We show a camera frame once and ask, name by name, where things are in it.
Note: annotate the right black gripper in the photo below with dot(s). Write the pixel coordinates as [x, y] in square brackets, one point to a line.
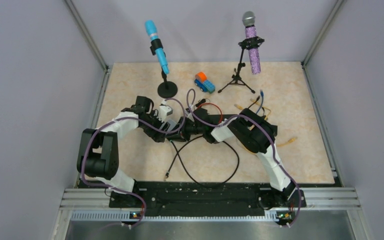
[183, 130]

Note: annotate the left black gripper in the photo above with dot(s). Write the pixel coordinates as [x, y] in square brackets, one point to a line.
[157, 135]

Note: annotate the white small hub box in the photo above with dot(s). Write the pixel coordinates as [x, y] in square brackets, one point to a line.
[171, 125]

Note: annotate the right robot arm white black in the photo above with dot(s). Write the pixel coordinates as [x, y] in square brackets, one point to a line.
[258, 136]

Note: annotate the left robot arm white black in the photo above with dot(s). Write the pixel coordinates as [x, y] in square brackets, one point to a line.
[98, 155]

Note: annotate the colourful toy block truck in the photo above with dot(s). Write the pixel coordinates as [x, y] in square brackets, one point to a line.
[203, 83]

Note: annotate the black tripod mic stand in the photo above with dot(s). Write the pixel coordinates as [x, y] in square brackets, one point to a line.
[240, 76]

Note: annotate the cyan microphone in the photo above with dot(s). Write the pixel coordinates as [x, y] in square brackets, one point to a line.
[156, 47]

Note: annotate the purple glitter microphone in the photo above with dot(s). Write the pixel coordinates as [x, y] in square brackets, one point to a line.
[248, 20]

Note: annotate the small black wall charger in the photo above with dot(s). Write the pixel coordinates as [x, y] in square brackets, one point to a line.
[202, 101]

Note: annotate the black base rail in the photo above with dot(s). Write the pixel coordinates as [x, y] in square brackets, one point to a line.
[189, 199]

